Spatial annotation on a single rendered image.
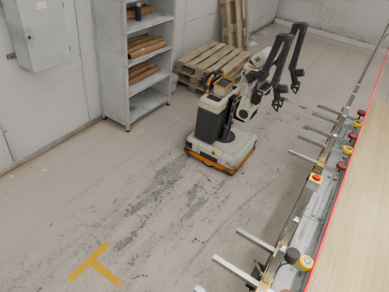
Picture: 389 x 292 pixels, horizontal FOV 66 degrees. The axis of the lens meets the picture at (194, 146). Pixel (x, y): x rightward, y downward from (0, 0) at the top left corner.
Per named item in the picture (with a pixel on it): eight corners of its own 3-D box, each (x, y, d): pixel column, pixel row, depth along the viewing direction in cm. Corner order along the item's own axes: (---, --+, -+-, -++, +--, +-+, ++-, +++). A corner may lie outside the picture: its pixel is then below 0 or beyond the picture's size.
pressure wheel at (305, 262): (297, 279, 166) (305, 269, 159) (290, 266, 172) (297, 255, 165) (310, 276, 168) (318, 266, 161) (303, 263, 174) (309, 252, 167)
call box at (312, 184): (304, 188, 173) (308, 178, 168) (307, 181, 178) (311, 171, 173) (315, 193, 171) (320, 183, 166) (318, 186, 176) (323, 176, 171)
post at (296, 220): (268, 266, 187) (293, 218, 157) (270, 262, 189) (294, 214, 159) (274, 269, 186) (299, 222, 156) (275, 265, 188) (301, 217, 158)
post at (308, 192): (283, 232, 201) (307, 186, 173) (286, 227, 205) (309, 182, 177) (290, 236, 200) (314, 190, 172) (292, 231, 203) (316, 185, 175)
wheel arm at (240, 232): (234, 234, 183) (236, 229, 180) (237, 230, 185) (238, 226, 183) (304, 274, 167) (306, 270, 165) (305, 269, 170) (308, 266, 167)
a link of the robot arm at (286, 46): (289, 33, 240) (284, 36, 232) (296, 35, 238) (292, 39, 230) (273, 81, 267) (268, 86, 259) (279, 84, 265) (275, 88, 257)
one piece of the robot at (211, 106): (191, 145, 348) (199, 79, 295) (213, 124, 385) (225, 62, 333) (216, 157, 336) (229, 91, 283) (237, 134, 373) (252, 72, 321)
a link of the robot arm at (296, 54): (303, 22, 270) (300, 24, 262) (309, 24, 267) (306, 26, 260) (290, 67, 296) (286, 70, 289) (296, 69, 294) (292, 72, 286)
